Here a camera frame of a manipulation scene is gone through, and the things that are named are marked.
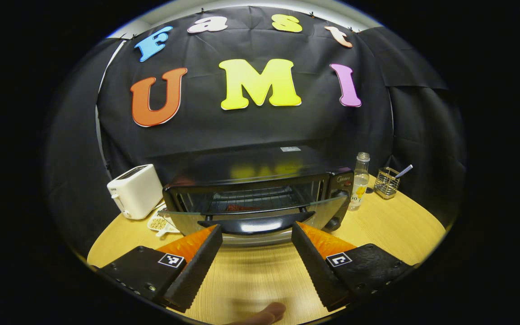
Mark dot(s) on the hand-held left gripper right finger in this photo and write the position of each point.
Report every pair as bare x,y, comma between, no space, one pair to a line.
316,271

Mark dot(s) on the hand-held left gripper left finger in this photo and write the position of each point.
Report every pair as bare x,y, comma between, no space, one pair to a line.
197,271

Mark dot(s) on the brown meat piece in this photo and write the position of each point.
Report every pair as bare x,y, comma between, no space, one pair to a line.
242,208

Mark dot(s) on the black electric oven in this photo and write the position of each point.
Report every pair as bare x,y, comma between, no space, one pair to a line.
260,167

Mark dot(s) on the white divided seasoning dish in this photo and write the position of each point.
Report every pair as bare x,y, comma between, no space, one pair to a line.
158,223

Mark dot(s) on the clear glass bottle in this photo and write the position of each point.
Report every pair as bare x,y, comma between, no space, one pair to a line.
359,185

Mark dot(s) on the white toaster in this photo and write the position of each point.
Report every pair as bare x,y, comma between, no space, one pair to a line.
136,192

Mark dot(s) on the small metal utensil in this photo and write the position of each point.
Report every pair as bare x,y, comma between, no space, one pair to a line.
404,171

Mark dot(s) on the black backdrop cloth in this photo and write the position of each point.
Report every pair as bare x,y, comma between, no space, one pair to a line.
242,126

